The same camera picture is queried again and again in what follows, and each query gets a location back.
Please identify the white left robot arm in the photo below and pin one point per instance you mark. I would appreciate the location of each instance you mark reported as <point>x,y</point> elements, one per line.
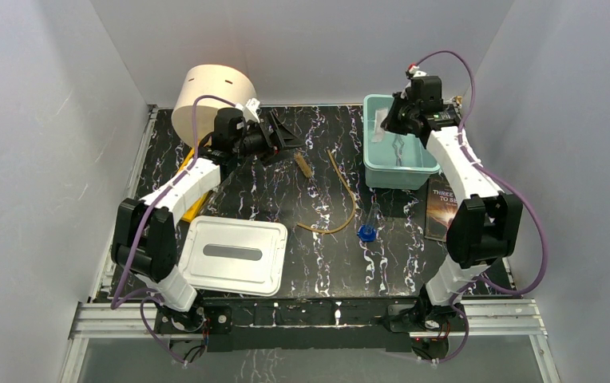
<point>144,240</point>

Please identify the metal crucible tongs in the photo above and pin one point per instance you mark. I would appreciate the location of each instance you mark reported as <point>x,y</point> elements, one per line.
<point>398,146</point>

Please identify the tan test tube brush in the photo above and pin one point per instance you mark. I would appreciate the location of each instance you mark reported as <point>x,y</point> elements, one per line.
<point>303,165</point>

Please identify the brown paperback book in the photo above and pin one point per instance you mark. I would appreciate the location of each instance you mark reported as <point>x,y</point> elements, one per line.
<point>441,208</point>

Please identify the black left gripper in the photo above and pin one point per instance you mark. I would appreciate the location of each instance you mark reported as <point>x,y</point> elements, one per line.
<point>271,136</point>

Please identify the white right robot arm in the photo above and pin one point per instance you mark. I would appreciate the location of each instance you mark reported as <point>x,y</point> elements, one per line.
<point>485,226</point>

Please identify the yellow test tube rack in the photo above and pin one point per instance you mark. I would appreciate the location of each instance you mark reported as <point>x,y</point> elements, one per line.
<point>195,209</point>

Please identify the beige cylindrical container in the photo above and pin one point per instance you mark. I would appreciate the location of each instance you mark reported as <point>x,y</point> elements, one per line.
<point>207,89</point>

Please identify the aluminium frame rail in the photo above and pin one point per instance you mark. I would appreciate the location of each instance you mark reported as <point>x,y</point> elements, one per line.
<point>486,318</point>

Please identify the blue capped clear tube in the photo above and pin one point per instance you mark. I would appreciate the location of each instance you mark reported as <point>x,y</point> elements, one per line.
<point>367,233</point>

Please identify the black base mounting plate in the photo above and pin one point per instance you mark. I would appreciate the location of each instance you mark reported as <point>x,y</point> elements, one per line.
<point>393,324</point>

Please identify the mint green plastic bin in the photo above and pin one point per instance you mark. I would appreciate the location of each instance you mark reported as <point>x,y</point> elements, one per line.
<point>390,160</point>

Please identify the white paper packet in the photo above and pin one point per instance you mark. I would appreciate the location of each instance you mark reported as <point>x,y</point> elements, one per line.
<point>380,124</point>

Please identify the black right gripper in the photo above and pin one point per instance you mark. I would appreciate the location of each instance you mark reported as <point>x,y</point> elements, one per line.
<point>389,124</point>

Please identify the white rectangular bin lid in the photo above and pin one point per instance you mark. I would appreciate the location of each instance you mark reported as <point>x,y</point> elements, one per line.
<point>234,255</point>

